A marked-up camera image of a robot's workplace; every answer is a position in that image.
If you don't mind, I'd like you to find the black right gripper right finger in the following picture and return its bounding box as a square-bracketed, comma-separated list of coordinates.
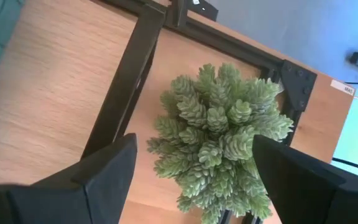
[252, 134, 358, 224]

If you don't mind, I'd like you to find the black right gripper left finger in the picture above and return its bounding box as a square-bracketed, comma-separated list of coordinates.
[0, 133, 138, 224]

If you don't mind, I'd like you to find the white table corner label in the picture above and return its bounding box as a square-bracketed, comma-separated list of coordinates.
[330, 79, 356, 96]

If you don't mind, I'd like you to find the black aluminium table frame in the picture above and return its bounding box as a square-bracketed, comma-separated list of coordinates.
[98, 0, 318, 224]

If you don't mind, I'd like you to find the green artificial potted plant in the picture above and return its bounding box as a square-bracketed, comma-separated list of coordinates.
[146, 63, 294, 224]

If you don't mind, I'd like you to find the black floor cable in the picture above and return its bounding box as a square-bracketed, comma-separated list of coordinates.
[332, 157, 358, 175]

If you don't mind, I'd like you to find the wooden shelf with black frame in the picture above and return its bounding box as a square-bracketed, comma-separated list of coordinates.
[0, 0, 167, 187]

